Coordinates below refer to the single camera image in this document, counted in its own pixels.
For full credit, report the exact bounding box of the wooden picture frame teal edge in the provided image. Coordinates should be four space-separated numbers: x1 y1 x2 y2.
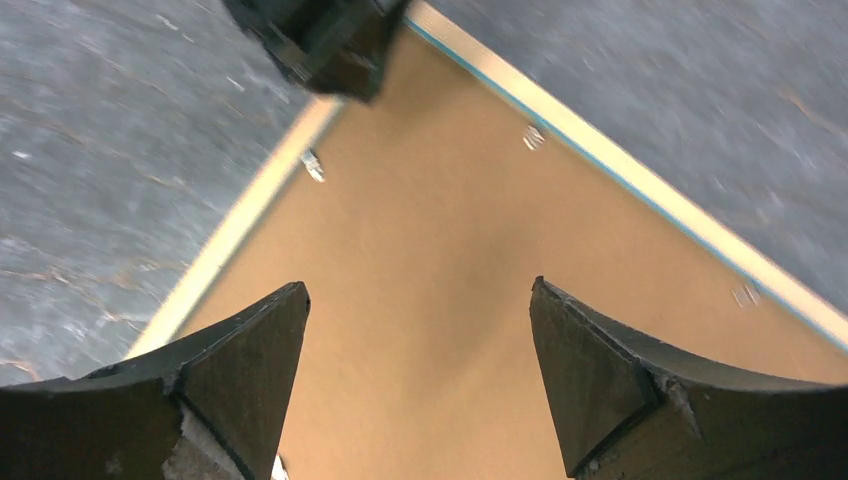
126 1 847 358

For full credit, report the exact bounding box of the silver metal turn clip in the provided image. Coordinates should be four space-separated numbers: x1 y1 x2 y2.
300 150 326 183
731 283 761 309
522 125 546 151

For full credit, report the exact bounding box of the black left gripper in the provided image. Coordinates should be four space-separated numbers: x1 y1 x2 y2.
222 0 411 103

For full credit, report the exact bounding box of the brown cardboard backing board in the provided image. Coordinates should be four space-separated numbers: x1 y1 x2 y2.
189 32 847 479

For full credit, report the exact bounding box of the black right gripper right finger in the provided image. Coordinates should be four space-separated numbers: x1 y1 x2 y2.
530 277 847 480

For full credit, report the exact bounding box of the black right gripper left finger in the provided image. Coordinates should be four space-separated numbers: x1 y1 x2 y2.
1 282 310 479

